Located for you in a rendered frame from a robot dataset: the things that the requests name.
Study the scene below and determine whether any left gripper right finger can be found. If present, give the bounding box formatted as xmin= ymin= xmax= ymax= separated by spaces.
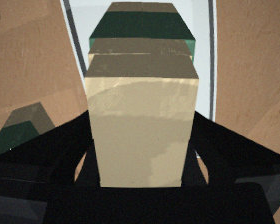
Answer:
xmin=181 ymin=110 xmax=280 ymax=215

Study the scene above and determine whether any brown and green rectangular block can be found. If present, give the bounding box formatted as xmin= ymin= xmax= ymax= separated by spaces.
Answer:
xmin=84 ymin=2 xmax=200 ymax=187
xmin=0 ymin=102 xmax=56 ymax=154

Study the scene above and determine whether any white shallow rectangular tray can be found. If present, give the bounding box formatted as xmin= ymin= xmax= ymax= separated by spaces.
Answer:
xmin=60 ymin=0 xmax=217 ymax=122

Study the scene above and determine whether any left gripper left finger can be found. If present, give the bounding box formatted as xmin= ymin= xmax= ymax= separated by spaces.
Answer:
xmin=0 ymin=110 xmax=101 ymax=187

